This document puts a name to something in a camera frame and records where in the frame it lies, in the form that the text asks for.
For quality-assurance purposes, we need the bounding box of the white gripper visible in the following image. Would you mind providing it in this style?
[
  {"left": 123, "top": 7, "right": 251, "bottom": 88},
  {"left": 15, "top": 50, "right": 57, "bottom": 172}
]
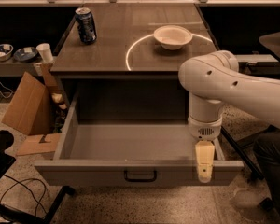
[{"left": 188, "top": 117, "right": 222, "bottom": 183}]

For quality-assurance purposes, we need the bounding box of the grey top drawer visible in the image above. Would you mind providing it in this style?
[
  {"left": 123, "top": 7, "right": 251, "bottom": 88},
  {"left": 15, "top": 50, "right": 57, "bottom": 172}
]
[{"left": 34, "top": 91, "right": 245, "bottom": 188}]

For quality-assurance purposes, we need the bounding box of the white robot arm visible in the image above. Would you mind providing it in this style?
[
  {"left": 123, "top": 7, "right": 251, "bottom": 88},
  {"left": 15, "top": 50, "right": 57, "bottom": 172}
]
[{"left": 178, "top": 50, "right": 280, "bottom": 183}]

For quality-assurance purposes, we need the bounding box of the grey drawer cabinet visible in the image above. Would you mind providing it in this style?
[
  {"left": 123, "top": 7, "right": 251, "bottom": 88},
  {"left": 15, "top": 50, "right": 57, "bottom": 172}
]
[{"left": 51, "top": 3, "right": 216, "bottom": 123}]

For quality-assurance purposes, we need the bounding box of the black stand leg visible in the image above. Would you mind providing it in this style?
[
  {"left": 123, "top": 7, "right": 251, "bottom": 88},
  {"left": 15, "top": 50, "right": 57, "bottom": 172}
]
[{"left": 221, "top": 125, "right": 276, "bottom": 180}]

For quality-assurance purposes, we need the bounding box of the clear plastic cup on floor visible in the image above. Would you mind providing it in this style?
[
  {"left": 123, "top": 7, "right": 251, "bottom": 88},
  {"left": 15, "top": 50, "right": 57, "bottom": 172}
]
[{"left": 230, "top": 189, "right": 265, "bottom": 223}]

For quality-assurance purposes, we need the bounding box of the person in dark trousers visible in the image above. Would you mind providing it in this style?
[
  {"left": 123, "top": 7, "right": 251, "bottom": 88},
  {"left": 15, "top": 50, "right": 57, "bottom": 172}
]
[{"left": 253, "top": 132, "right": 280, "bottom": 216}]

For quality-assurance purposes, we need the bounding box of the white paper bowl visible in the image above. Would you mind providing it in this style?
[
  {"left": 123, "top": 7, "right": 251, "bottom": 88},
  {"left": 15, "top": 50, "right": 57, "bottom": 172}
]
[{"left": 153, "top": 25, "right": 193, "bottom": 50}]

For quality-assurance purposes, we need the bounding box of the blue soda can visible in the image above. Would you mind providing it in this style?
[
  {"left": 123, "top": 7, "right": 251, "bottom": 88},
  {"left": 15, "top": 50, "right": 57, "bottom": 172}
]
[{"left": 75, "top": 7, "right": 97, "bottom": 44}]

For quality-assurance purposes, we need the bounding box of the brown cardboard box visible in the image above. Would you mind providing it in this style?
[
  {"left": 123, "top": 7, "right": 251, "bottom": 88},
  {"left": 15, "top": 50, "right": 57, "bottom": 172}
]
[{"left": 2, "top": 63, "right": 67, "bottom": 156}]

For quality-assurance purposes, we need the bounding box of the white paper cup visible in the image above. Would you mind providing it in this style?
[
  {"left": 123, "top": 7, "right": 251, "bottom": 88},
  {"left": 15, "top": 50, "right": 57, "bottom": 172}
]
[{"left": 36, "top": 43, "right": 54, "bottom": 63}]

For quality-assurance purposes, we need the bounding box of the blue patterned bowl right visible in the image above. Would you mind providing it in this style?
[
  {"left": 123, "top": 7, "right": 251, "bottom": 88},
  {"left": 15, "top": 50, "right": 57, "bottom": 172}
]
[{"left": 13, "top": 47, "right": 38, "bottom": 63}]

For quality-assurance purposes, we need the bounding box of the blue patterned bowl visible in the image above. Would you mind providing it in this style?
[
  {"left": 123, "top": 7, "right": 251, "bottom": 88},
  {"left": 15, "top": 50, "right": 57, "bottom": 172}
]
[
  {"left": 13, "top": 47, "right": 38, "bottom": 63},
  {"left": 0, "top": 44, "right": 13, "bottom": 62}
]

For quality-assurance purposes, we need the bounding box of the black chair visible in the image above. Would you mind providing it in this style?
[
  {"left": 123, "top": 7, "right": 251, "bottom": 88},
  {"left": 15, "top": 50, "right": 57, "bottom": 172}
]
[{"left": 0, "top": 130, "right": 75, "bottom": 224}]

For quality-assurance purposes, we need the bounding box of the grey low bench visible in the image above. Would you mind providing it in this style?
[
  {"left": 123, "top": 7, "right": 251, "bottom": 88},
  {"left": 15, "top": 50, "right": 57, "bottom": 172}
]
[{"left": 0, "top": 57, "right": 46, "bottom": 77}]

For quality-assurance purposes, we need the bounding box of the blue patterned bowl left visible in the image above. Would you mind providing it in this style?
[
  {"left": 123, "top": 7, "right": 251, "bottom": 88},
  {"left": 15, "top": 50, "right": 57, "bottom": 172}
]
[{"left": 0, "top": 44, "right": 13, "bottom": 62}]

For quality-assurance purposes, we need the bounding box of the black cable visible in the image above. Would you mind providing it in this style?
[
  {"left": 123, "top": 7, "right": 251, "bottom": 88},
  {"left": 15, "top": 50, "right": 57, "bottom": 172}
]
[{"left": 0, "top": 173, "right": 49, "bottom": 217}]

